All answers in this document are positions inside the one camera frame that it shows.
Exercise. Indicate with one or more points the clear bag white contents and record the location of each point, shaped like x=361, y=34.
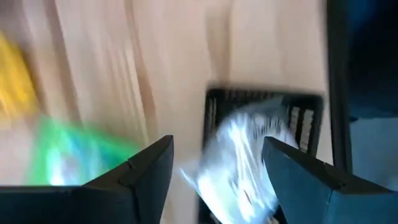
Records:
x=242, y=161

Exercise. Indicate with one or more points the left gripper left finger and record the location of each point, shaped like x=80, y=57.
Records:
x=93, y=205

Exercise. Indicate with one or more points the black plastic basket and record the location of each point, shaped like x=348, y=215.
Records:
x=217, y=102

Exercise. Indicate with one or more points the black aluminium table frame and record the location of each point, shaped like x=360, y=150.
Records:
x=339, y=93

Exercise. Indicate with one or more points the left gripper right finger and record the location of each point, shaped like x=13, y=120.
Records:
x=326, y=199

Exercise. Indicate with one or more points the green plastic basket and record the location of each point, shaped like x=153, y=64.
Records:
x=102, y=140

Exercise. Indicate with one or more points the yellow plastic basket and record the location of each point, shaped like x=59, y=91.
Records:
x=12, y=87

